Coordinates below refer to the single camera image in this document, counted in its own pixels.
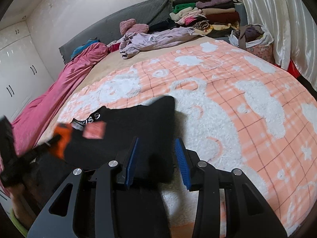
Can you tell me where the black long sleeve sweater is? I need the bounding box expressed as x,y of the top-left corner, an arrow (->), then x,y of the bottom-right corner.
32,96 -> 175,237

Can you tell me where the lime green clothing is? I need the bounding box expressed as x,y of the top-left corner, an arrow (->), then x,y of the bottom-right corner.
10,209 -> 28,237

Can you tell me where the white bag of clothes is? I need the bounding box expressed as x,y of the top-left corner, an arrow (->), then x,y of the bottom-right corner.
229,24 -> 275,64

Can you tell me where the stack of folded clothes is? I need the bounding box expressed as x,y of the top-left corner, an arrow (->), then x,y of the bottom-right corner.
148,0 -> 243,38

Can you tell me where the left hand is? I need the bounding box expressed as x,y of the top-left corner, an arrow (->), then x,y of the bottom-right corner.
10,184 -> 36,229

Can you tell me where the pink velvet quilt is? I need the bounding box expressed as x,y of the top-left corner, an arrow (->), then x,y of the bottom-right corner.
0,42 -> 110,191

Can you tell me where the white wardrobe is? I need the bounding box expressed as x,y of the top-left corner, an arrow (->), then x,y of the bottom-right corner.
1,22 -> 53,121

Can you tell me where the peach checked fleece blanket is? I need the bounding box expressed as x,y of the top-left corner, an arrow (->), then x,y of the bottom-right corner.
42,40 -> 316,236

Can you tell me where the beige bed sheet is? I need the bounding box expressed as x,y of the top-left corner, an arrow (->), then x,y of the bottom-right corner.
79,35 -> 214,97

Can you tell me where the red garment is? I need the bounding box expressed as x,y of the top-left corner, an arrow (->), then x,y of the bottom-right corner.
107,42 -> 120,53

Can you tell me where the blue garment by headboard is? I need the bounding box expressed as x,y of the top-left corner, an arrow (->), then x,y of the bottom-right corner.
70,38 -> 99,60

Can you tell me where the lilac crumpled garment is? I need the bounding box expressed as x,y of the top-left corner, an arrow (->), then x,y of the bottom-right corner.
119,27 -> 199,59

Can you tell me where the pink fluffy garment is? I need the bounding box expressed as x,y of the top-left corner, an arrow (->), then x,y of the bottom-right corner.
119,18 -> 149,35

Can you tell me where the grey quilted headboard cover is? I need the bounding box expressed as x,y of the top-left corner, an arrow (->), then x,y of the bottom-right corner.
59,0 -> 173,64

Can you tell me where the white satin curtain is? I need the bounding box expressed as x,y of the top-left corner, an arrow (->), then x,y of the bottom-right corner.
241,0 -> 316,88

